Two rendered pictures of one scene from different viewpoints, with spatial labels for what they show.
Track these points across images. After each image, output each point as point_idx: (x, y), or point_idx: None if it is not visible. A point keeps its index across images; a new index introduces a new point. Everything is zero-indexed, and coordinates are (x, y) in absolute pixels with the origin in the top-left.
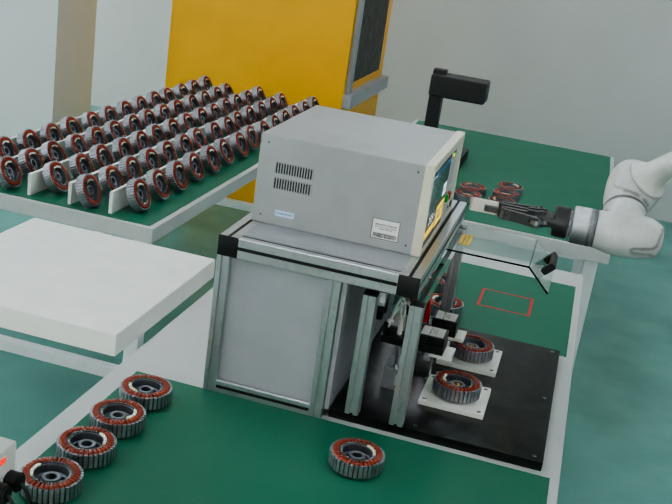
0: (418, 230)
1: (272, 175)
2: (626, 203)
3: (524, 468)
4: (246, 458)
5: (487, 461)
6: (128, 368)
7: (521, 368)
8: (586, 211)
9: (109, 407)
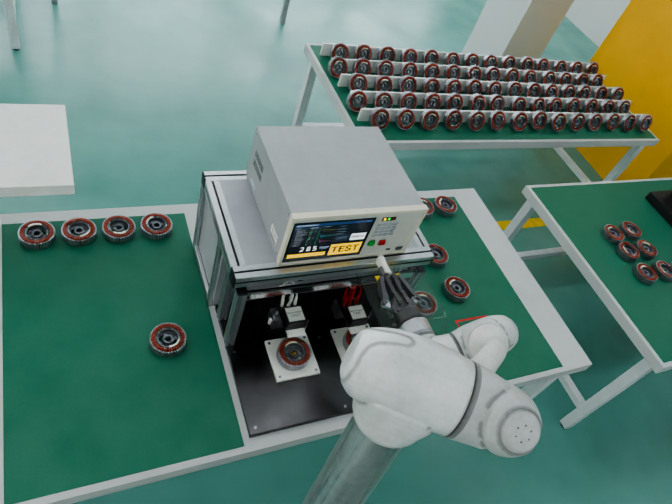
0: (280, 250)
1: (254, 156)
2: (447, 346)
3: (245, 427)
4: (132, 294)
5: (235, 404)
6: (184, 209)
7: None
8: (416, 326)
9: (122, 221)
